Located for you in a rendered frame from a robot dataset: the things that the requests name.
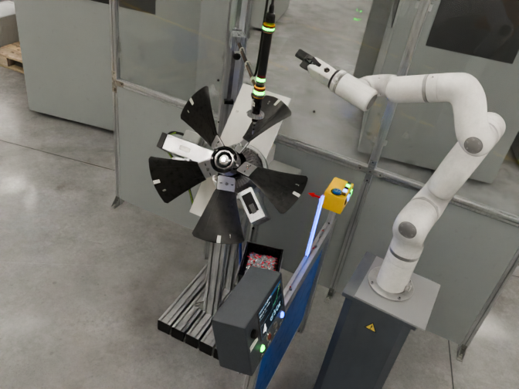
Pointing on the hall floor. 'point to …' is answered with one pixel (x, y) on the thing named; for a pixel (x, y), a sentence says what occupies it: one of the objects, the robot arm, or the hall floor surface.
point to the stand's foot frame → (191, 316)
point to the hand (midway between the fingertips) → (302, 59)
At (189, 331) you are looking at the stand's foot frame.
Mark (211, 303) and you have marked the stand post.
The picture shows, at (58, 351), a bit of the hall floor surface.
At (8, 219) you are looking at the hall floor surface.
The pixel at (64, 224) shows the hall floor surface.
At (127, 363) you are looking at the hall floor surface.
